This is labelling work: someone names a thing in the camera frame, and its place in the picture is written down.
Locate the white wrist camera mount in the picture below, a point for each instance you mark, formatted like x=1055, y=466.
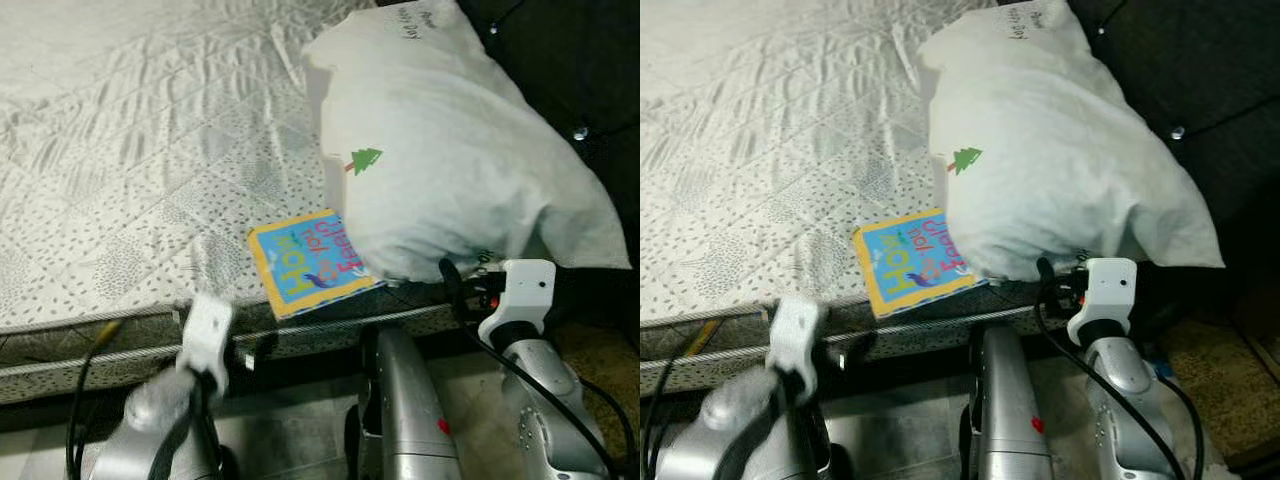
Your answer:
x=207, y=330
x=795, y=335
x=525, y=290
x=1105, y=290

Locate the white pillow green tree print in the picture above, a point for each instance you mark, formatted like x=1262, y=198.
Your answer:
x=450, y=150
x=1060, y=150

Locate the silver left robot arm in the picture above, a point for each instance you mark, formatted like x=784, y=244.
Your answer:
x=150, y=430
x=730, y=430

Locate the brown textured box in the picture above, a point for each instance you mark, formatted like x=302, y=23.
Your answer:
x=1220, y=390
x=600, y=370

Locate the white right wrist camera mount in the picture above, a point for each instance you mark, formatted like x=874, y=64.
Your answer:
x=1105, y=290
x=525, y=290

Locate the dark bed frame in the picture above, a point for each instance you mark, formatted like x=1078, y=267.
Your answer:
x=665, y=410
x=30, y=415

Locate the colourful children's book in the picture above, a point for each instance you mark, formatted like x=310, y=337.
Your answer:
x=300, y=265
x=900, y=265

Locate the dark grey tufted headboard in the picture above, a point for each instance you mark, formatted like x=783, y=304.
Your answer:
x=1230, y=80
x=600, y=60

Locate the silver right robot leg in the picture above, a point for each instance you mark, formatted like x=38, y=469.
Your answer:
x=1005, y=420
x=400, y=420

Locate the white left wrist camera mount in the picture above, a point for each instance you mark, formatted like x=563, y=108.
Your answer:
x=795, y=335
x=207, y=330

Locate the white quilted mattress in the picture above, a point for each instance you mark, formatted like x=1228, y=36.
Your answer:
x=150, y=120
x=780, y=120

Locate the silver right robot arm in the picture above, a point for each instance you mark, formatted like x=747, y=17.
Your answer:
x=545, y=400
x=1130, y=400

